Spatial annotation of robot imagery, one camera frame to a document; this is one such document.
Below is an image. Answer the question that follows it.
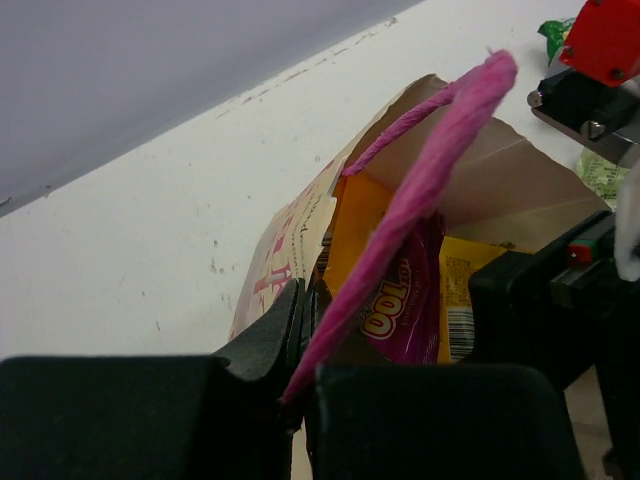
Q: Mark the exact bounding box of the yellow snack pack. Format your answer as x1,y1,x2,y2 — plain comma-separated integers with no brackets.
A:
437,236,507,364

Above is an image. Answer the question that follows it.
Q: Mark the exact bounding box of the pink and tan paper bag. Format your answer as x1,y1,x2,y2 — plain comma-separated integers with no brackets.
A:
228,49,612,480

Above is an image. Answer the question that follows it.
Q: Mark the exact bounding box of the magenta snack pack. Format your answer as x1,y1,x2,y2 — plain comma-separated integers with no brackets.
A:
358,213,444,365

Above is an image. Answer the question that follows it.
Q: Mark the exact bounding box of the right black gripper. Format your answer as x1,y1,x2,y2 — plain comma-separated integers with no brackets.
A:
469,211,639,479

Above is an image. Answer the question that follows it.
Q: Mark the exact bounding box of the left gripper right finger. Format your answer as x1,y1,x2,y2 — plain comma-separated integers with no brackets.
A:
304,279,584,480

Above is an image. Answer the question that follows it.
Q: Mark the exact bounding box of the small green snack packet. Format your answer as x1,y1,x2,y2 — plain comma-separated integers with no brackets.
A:
575,148,629,211

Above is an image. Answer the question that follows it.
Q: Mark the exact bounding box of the orange snack bag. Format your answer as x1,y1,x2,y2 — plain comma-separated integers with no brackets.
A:
323,173,393,297

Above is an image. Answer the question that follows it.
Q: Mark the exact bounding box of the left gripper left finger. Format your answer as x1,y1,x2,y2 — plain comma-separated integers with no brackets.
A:
1,280,300,479

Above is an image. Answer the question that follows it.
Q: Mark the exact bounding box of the green snack bag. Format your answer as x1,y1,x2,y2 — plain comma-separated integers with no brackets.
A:
537,17,576,64

